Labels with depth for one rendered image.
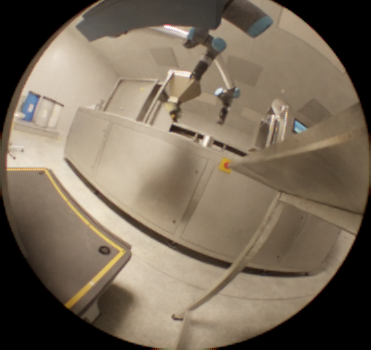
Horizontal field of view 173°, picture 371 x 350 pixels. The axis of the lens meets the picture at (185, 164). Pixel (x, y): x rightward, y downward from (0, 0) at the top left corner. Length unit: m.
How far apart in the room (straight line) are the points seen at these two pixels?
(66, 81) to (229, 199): 4.43
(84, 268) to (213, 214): 0.73
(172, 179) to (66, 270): 0.73
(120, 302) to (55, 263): 0.38
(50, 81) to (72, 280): 4.11
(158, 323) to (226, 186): 0.85
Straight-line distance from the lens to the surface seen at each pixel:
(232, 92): 1.11
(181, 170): 0.79
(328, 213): 0.20
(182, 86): 1.36
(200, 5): 0.43
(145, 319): 0.69
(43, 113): 3.21
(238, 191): 0.80
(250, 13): 0.59
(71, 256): 0.42
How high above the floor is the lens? 0.67
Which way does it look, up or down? 2 degrees down
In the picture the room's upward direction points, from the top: 23 degrees clockwise
